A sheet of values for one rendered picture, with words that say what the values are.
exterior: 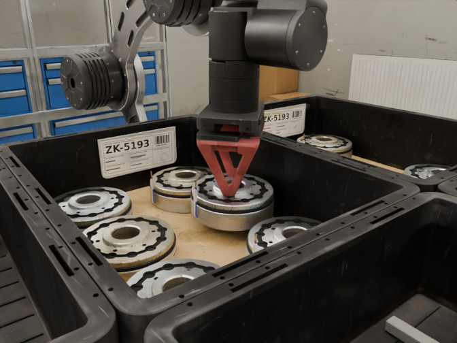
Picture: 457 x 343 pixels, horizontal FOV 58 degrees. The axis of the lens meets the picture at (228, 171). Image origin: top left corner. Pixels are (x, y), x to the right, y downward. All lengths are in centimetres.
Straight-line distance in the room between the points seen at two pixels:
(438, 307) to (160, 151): 43
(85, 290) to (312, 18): 29
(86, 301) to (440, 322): 30
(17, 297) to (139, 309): 23
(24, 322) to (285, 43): 34
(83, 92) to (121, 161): 76
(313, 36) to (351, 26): 356
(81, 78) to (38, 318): 102
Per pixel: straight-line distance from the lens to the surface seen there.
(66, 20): 338
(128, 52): 137
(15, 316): 43
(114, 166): 62
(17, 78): 235
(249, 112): 45
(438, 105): 356
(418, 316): 42
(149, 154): 64
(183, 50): 396
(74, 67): 139
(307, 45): 40
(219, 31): 44
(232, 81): 44
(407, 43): 375
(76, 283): 27
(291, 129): 82
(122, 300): 25
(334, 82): 406
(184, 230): 52
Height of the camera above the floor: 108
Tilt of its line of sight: 21 degrees down
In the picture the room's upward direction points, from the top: straight up
